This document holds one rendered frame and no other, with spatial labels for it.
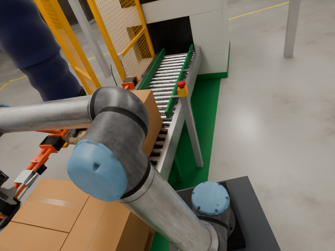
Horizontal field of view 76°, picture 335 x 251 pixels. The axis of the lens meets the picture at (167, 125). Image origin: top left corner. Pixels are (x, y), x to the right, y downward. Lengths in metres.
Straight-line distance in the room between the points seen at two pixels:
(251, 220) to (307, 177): 1.21
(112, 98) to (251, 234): 0.95
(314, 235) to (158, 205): 1.69
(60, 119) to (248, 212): 0.99
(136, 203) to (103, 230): 1.18
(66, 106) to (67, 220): 1.34
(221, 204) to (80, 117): 0.60
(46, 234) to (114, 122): 1.56
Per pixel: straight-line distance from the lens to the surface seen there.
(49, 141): 1.29
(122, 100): 0.45
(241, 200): 1.28
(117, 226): 1.62
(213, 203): 0.89
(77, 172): 0.41
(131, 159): 0.41
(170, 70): 3.03
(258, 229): 1.22
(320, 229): 2.12
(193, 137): 2.00
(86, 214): 1.78
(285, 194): 2.20
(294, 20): 3.90
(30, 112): 0.72
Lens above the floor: 1.87
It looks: 40 degrees down
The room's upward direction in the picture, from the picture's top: 18 degrees counter-clockwise
